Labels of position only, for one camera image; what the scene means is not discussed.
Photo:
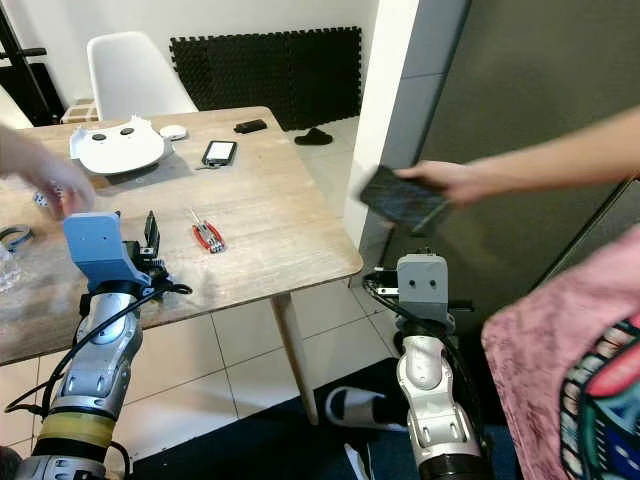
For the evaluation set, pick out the black metal stand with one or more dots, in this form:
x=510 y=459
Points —
x=45 y=95

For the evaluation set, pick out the white robot face shell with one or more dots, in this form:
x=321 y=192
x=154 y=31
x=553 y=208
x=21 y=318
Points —
x=120 y=155

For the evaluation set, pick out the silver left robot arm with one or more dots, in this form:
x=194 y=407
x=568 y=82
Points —
x=105 y=350

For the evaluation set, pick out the red multi-tool pliers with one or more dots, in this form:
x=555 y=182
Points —
x=212 y=238

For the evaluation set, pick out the small black smartphone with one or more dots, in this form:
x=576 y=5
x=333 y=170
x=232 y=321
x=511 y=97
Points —
x=220 y=152

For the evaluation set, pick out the person in grey shorts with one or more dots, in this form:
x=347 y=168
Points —
x=10 y=465

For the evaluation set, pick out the white slide sandal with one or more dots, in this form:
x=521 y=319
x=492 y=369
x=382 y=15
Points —
x=350 y=408

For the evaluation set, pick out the pink-shirted person's right hand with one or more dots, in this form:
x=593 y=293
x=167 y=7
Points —
x=460 y=182

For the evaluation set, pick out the small black box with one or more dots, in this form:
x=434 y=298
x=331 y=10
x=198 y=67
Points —
x=250 y=126

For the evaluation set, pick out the pink-shirted person's right forearm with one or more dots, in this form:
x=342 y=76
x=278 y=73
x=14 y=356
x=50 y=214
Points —
x=560 y=155

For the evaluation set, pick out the grey-shorts person's left hand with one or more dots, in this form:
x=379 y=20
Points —
x=70 y=190

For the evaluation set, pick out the black foam tile panel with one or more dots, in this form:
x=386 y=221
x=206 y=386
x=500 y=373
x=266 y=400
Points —
x=265 y=75

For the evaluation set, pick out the white round puck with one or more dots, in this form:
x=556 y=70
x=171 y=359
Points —
x=172 y=131

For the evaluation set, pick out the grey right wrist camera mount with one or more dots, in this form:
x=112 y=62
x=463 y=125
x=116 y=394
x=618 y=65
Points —
x=423 y=290

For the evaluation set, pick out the grey-shorts person's left forearm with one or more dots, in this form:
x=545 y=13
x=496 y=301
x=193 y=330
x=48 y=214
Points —
x=20 y=152

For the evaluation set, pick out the blue-label water bottle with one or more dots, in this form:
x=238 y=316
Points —
x=10 y=270

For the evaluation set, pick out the wooden table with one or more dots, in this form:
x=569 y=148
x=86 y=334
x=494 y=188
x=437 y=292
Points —
x=280 y=220

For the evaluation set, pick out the black slipper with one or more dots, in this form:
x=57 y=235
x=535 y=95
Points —
x=312 y=137

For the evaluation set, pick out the white plastic chair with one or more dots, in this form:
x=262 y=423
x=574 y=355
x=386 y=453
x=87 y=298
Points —
x=135 y=80
x=12 y=112

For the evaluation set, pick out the large dark smartphone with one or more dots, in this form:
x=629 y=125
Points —
x=400 y=200

